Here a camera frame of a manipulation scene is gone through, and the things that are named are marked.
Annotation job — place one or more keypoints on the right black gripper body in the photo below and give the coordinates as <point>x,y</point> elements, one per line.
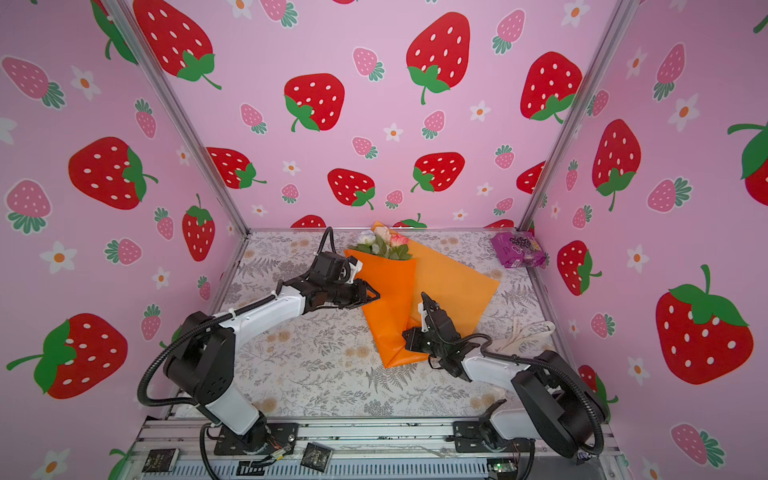
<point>430,348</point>

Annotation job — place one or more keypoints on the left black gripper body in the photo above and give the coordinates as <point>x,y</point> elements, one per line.
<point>344,294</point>

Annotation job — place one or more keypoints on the white rose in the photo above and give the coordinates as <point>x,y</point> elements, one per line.
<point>366,242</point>

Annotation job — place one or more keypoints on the orange wrapping paper sheet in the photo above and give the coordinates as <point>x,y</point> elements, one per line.
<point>460,290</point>

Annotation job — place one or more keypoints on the light pink fake rose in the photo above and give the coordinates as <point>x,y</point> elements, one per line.
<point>383,233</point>

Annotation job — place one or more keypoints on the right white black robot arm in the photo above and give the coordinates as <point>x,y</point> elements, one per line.
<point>561,407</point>

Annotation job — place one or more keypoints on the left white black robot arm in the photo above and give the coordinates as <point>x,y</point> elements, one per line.
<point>198,368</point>

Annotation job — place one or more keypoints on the white ribbon strip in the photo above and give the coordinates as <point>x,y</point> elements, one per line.
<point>528,340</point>

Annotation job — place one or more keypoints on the purple snack packet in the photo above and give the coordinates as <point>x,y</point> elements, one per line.
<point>518,250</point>

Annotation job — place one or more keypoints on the black tag middle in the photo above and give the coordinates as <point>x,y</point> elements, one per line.
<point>316,457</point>

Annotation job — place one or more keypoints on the black tag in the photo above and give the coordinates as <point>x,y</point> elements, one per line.
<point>161,460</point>
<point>316,457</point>

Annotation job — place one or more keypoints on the black tag left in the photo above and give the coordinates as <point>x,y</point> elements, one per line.
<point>161,460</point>

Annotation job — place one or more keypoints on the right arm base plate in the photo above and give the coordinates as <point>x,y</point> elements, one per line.
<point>474,436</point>

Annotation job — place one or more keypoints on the aluminium front rail frame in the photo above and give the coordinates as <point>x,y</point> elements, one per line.
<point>365,448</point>

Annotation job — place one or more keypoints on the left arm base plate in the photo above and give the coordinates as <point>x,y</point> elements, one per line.
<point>261,441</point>

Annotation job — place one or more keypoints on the left aluminium corner post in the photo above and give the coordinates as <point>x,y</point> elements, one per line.
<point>129,28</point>

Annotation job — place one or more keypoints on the aluminium corner post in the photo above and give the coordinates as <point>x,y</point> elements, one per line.
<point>616,28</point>
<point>129,28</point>

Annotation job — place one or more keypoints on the right aluminium corner post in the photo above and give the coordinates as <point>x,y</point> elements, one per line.
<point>616,28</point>

